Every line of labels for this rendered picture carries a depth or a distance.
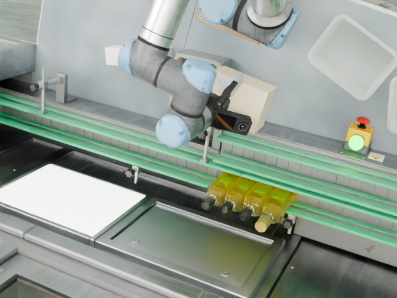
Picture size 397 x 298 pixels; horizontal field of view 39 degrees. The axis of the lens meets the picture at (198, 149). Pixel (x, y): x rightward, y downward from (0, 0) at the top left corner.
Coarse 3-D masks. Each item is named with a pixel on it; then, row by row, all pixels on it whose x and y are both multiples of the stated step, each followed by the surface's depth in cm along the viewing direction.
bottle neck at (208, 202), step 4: (208, 196) 163; (212, 196) 163; (204, 200) 160; (208, 200) 160; (212, 200) 162; (216, 200) 164; (204, 204) 162; (208, 204) 163; (212, 204) 161; (204, 208) 161; (208, 208) 160
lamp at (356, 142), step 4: (352, 136) 168; (356, 136) 167; (360, 136) 167; (352, 140) 166; (356, 140) 166; (360, 140) 166; (364, 140) 167; (352, 144) 167; (356, 144) 166; (360, 144) 166; (352, 148) 167; (356, 148) 167; (360, 148) 167
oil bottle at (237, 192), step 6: (240, 180) 172; (246, 180) 172; (252, 180) 173; (234, 186) 167; (240, 186) 168; (246, 186) 168; (252, 186) 170; (228, 192) 164; (234, 192) 164; (240, 192) 164; (246, 192) 165; (228, 198) 163; (234, 198) 162; (240, 198) 162; (240, 204) 163; (234, 210) 163; (240, 210) 165
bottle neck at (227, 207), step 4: (228, 200) 162; (232, 200) 162; (224, 204) 159; (228, 204) 159; (232, 204) 161; (220, 208) 159; (224, 208) 161; (228, 208) 158; (232, 208) 160; (220, 212) 159; (224, 212) 160; (228, 212) 158
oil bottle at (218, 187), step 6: (222, 174) 174; (228, 174) 175; (234, 174) 175; (216, 180) 170; (222, 180) 171; (228, 180) 171; (234, 180) 172; (210, 186) 166; (216, 186) 166; (222, 186) 167; (228, 186) 168; (210, 192) 165; (216, 192) 164; (222, 192) 164; (222, 198) 165; (216, 204) 165; (222, 204) 166
